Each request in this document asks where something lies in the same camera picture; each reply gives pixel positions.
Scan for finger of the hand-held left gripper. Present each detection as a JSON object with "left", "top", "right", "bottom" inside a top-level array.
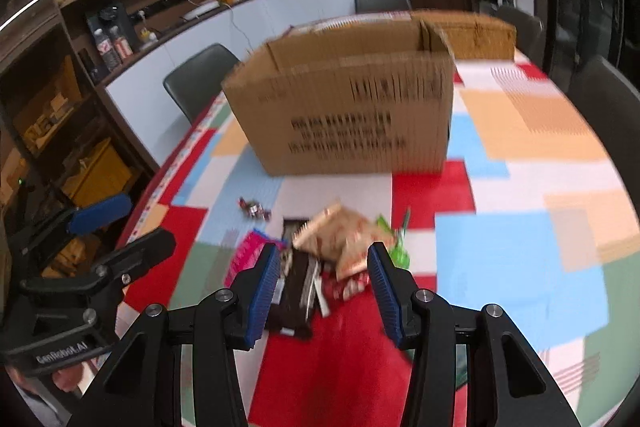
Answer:
[
  {"left": 20, "top": 227, "right": 178, "bottom": 308},
  {"left": 10, "top": 193, "right": 134, "bottom": 260}
]

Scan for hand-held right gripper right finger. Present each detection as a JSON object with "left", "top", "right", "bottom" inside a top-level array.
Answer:
[{"left": 367, "top": 242, "right": 583, "bottom": 427}]

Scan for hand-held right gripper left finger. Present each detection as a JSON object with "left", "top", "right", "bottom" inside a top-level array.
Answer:
[{"left": 67, "top": 242, "right": 283, "bottom": 427}]

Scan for black snack packet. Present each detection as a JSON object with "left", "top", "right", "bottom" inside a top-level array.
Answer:
[{"left": 264, "top": 217, "right": 327, "bottom": 339}]

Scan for red snack packet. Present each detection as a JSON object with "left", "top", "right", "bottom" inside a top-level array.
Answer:
[{"left": 320, "top": 271, "right": 375, "bottom": 304}]

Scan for beige snack bag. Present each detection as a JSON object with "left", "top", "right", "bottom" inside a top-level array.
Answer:
[{"left": 292, "top": 203, "right": 397, "bottom": 283}]

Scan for large cardboard box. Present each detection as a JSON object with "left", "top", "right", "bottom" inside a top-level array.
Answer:
[{"left": 221, "top": 14, "right": 457, "bottom": 178}]

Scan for person's left hand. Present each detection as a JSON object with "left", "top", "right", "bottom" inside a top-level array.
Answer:
[{"left": 50, "top": 353, "right": 110, "bottom": 403}]

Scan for yellow storage box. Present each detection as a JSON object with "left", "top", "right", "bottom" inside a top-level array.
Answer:
[{"left": 61, "top": 138, "right": 135, "bottom": 208}]

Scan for pink snack packet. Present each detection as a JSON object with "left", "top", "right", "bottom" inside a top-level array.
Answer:
[{"left": 224, "top": 229, "right": 282, "bottom": 289}]

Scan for green snack packet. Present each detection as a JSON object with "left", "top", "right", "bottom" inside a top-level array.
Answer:
[{"left": 375, "top": 207, "right": 414, "bottom": 269}]

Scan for small wrapped candies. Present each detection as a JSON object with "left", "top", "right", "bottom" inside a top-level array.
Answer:
[{"left": 238, "top": 196, "right": 274, "bottom": 221}]

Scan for wooden shelf cabinet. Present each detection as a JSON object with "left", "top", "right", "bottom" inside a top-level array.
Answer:
[{"left": 0, "top": 0, "right": 161, "bottom": 288}]

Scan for colourful patchwork tablecloth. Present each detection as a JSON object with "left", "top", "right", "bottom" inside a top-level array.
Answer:
[{"left": 116, "top": 9, "right": 640, "bottom": 427}]

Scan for clear water bottle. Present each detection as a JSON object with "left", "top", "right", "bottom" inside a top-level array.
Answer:
[
  {"left": 94, "top": 28, "right": 122, "bottom": 72},
  {"left": 112, "top": 31, "right": 134, "bottom": 58}
]

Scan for black coffee machine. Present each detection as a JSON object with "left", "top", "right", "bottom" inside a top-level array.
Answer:
[{"left": 86, "top": 2, "right": 140, "bottom": 75}]

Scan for white sideboard cabinet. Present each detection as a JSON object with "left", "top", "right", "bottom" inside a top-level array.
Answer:
[{"left": 95, "top": 0, "right": 373, "bottom": 168}]

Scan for black power strip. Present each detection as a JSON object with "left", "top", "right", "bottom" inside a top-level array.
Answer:
[{"left": 127, "top": 0, "right": 194, "bottom": 16}]

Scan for white keyboard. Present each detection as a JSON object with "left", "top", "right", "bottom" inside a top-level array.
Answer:
[{"left": 181, "top": 1, "right": 221, "bottom": 22}]

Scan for flat cardboard box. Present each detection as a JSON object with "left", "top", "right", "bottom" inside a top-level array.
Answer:
[{"left": 410, "top": 8, "right": 518, "bottom": 62}]

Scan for white cable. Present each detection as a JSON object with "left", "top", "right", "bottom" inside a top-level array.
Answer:
[{"left": 181, "top": 0, "right": 258, "bottom": 58}]

